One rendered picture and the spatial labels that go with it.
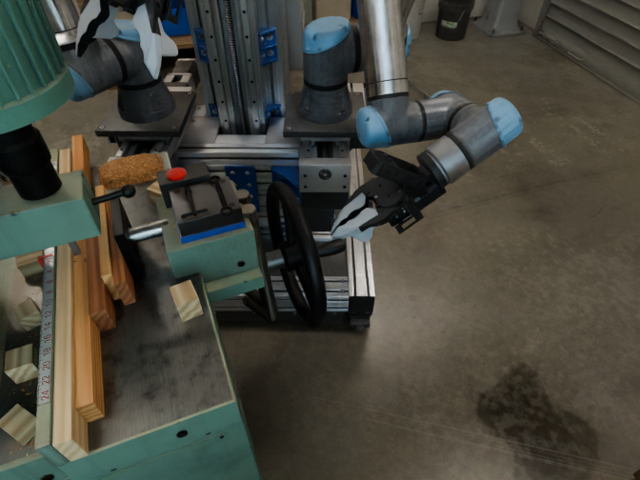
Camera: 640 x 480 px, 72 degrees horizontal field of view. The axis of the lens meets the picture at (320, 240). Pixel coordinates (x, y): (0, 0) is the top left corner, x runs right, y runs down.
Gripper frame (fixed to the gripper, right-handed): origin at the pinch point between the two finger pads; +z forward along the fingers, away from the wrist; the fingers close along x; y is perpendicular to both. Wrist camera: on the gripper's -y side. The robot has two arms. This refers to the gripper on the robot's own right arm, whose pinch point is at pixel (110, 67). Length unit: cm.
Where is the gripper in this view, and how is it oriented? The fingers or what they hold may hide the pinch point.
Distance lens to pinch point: 72.8
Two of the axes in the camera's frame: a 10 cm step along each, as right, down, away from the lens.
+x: -8.8, -3.4, 3.3
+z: -2.8, 9.3, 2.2
